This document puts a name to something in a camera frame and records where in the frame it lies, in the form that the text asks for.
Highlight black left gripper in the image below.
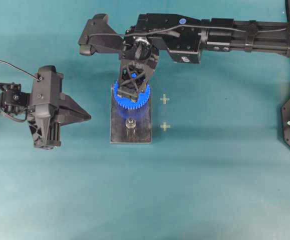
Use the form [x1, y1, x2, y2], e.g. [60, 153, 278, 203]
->
[28, 93, 91, 150]

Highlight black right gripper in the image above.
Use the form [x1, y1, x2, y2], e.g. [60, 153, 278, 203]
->
[117, 13, 201, 102]

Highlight large blue plastic gear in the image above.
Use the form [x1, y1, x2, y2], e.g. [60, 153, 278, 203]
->
[113, 81, 151, 110]

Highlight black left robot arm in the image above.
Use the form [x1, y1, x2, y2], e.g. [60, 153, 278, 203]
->
[0, 70, 91, 150]

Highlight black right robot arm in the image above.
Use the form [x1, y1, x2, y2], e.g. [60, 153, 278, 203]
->
[116, 13, 290, 102]

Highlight threaded steel shaft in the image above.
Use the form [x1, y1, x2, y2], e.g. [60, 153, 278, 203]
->
[125, 117, 137, 136]

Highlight yellow cross tape marker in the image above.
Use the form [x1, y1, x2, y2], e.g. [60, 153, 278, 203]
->
[160, 93, 170, 105]
[160, 122, 171, 132]

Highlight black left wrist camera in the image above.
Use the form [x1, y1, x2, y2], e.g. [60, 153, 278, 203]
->
[30, 65, 64, 108]

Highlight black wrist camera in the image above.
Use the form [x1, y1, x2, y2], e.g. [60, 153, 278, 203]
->
[78, 13, 123, 56]
[30, 65, 64, 108]

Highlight grey metal base plate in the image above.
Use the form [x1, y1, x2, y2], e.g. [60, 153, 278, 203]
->
[110, 83, 152, 144]

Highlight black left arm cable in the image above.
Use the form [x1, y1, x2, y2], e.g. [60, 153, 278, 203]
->
[0, 59, 42, 82]

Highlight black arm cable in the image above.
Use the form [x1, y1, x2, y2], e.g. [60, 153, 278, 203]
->
[89, 18, 290, 46]
[0, 59, 42, 82]

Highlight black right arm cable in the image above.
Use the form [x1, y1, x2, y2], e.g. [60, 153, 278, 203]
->
[89, 18, 290, 46]

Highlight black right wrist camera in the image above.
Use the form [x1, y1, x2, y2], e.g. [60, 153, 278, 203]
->
[78, 13, 123, 56]

